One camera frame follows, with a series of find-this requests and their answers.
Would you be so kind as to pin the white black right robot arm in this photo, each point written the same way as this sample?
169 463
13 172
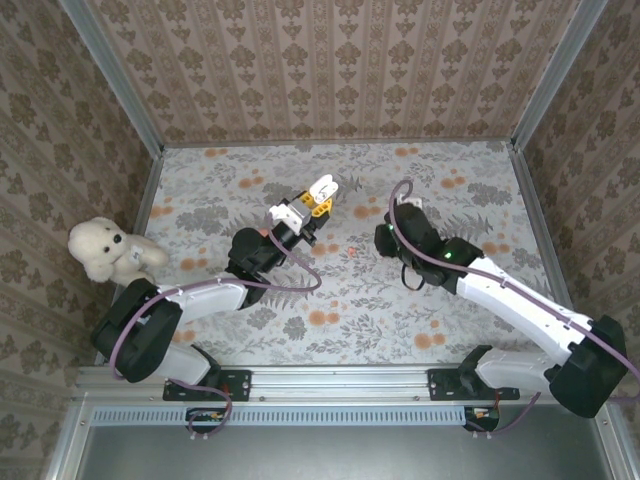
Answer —
520 305

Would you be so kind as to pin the floral patterned table cover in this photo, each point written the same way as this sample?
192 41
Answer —
350 320

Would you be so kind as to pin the white teddy bear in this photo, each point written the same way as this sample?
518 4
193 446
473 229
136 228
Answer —
100 245

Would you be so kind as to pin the black connector board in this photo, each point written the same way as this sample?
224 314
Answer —
205 419
482 417

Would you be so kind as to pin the grey metal panel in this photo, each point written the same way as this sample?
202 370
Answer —
325 455

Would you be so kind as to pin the aluminium side rail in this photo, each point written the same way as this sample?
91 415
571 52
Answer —
147 200
531 200

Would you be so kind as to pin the long aluminium base rail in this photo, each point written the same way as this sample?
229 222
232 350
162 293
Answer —
340 382

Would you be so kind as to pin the aluminium corner post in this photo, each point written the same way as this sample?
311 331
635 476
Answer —
115 75
556 75

